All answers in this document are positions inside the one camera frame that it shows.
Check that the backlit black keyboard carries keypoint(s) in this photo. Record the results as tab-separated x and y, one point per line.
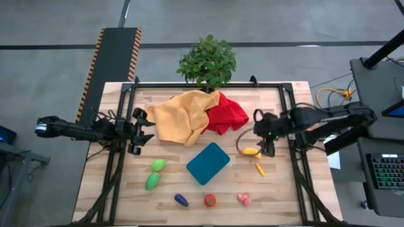
388	171

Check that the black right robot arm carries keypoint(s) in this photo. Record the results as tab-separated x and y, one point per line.
341	118

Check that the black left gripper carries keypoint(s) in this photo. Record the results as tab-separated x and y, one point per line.
132	135

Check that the green potted plant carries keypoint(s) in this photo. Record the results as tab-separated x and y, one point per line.
206	63

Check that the grey desk with keyboard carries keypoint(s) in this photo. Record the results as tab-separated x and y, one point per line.
385	201

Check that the yellow toy banana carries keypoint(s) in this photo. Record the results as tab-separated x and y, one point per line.
249	151

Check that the round green toy fruit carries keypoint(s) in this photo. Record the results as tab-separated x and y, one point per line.
158	165

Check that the black monitor blue screen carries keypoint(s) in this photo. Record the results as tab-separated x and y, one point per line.
398	112

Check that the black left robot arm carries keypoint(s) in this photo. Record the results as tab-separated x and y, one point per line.
72	129

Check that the grey side stand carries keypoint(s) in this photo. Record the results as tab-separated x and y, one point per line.
19	154

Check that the black device blue screen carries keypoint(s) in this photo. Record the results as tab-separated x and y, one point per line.
6	135

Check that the purple toy eggplant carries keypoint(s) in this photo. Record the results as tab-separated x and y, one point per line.
181	200

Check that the grey desk with monitor pole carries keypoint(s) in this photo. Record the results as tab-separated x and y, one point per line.
378	85

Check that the black hazard-striped floor mat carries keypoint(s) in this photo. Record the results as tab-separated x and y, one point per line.
110	69

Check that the small yellow toy vegetable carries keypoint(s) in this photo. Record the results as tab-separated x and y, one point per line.
260	169

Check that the long green toy fruit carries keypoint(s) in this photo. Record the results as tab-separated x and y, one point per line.
152	181

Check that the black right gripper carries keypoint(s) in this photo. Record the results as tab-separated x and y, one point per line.
268	126

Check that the black metal table frame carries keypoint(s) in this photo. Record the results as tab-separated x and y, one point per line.
205	85

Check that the white crumpled bag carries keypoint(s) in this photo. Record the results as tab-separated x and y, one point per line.
402	92

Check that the white paper sheet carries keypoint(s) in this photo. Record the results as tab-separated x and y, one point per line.
334	160

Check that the large pink toy produce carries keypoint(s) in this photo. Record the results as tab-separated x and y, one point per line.
246	201

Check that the small pink toy produce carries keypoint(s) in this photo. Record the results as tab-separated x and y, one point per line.
241	197

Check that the yellow cloth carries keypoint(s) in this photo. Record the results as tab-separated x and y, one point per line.
180	116

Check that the red toy tomato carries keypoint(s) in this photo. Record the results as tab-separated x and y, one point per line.
210	201

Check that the teal plastic tupperware container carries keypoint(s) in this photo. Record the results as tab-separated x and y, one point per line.
208	163

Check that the red cloth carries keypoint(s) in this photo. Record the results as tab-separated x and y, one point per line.
227	115

